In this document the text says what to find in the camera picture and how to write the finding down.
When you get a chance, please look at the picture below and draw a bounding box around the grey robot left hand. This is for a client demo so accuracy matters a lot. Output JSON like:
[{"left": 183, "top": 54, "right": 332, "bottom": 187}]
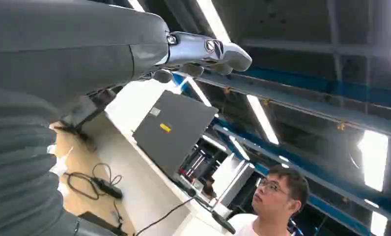
[{"left": 0, "top": 0, "right": 253, "bottom": 135}]

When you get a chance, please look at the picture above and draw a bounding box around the grey laptop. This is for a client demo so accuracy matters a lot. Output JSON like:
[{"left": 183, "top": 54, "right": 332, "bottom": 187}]
[{"left": 132, "top": 90, "right": 219, "bottom": 185}]

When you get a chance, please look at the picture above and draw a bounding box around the white ceiling light strip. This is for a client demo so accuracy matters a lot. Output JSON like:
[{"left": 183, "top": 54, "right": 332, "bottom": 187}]
[
  {"left": 357, "top": 130, "right": 389, "bottom": 193},
  {"left": 369, "top": 211, "right": 388, "bottom": 236},
  {"left": 195, "top": 0, "right": 232, "bottom": 44},
  {"left": 246, "top": 94, "right": 280, "bottom": 146}
]

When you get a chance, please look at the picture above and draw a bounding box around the black power adapter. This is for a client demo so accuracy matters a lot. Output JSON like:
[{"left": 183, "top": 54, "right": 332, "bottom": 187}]
[{"left": 91, "top": 177, "right": 124, "bottom": 200}]

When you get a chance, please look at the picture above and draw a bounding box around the blue ceiling beam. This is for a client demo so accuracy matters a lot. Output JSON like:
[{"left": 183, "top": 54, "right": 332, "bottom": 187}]
[
  {"left": 172, "top": 70, "right": 391, "bottom": 144},
  {"left": 212, "top": 117, "right": 391, "bottom": 229}
]

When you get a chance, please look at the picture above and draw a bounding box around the person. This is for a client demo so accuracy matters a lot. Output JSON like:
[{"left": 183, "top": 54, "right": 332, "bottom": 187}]
[{"left": 227, "top": 164, "right": 310, "bottom": 236}]

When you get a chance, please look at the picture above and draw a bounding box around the black adapter cable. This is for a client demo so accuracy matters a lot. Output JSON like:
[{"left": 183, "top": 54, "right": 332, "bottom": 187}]
[{"left": 63, "top": 163, "right": 124, "bottom": 229}]

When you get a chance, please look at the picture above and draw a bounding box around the black thin cable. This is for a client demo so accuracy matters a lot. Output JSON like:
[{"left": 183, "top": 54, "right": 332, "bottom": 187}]
[{"left": 134, "top": 196, "right": 216, "bottom": 236}]

